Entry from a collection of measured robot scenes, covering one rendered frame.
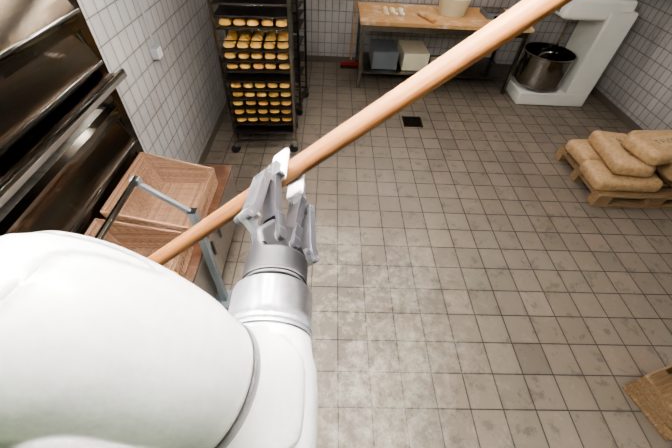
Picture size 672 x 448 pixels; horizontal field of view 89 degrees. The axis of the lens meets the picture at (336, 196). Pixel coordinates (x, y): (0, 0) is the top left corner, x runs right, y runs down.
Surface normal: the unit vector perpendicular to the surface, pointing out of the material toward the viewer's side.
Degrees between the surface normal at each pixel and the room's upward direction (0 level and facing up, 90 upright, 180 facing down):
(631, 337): 0
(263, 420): 54
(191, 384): 64
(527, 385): 0
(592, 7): 90
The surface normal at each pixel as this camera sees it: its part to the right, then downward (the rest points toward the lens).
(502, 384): 0.04, -0.71
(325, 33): 0.00, 0.71
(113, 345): 0.80, -0.23
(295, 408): 0.85, -0.35
